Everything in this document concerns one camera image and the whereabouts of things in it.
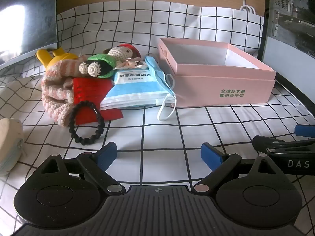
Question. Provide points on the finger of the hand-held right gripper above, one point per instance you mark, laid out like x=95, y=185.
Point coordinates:
x=305, y=131
x=278, y=145

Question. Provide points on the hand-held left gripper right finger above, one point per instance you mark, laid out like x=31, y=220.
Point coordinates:
x=210, y=156

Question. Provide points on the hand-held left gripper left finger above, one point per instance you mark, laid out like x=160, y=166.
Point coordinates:
x=108, y=154

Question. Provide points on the pink cardboard box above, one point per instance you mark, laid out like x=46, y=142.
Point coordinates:
x=221, y=88

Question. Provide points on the blue white wet wipes pack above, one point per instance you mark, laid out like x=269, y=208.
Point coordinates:
x=133, y=88

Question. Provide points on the crocheted doll green hat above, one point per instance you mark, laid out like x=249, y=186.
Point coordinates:
x=101, y=62

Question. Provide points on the yellow bunny-eared plush hat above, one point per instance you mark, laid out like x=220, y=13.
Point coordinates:
x=57, y=57

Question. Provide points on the white black checked tablecloth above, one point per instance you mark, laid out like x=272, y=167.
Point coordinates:
x=160, y=132

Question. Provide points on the red fabric pouch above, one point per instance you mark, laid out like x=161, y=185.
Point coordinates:
x=86, y=91

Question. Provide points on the pink ribbon bow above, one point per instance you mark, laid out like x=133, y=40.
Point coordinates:
x=130, y=64

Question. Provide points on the blue face mask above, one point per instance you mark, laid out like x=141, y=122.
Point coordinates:
x=157, y=71

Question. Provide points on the beige round pouch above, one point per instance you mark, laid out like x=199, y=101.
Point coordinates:
x=9, y=145

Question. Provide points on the computer tower case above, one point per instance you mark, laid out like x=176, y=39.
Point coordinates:
x=288, y=12

